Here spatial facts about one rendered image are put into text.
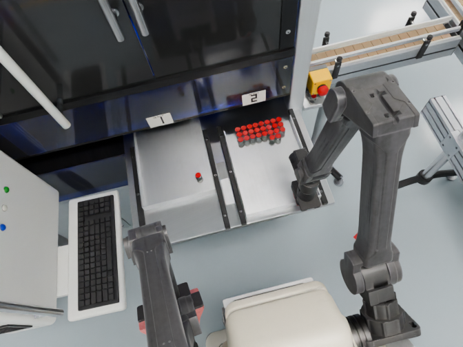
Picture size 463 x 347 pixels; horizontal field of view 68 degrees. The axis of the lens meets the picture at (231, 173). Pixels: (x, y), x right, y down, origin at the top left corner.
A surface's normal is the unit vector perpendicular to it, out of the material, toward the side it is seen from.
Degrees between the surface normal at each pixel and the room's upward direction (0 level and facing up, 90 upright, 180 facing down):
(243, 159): 0
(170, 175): 0
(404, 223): 0
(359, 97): 9
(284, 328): 43
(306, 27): 90
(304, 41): 90
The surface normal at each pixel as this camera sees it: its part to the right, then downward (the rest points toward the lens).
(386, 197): 0.21, 0.52
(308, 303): -0.22, -0.90
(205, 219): -0.08, -0.43
